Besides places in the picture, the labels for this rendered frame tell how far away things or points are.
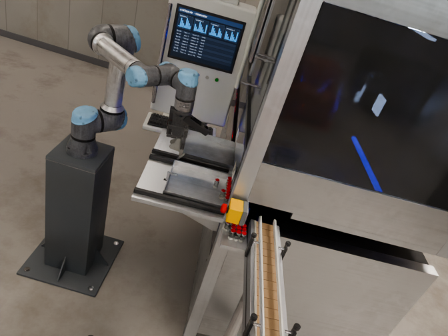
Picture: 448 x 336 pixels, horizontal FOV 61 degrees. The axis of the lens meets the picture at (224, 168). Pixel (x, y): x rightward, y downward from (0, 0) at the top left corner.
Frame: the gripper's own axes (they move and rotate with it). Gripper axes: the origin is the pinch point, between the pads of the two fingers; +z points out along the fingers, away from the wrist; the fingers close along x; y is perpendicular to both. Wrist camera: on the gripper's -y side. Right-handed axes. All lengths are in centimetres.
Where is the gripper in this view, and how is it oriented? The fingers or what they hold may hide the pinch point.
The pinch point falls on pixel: (181, 153)
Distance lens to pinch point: 159.1
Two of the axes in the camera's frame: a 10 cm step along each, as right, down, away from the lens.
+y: -9.8, -1.4, -1.6
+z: -2.0, 8.2, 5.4
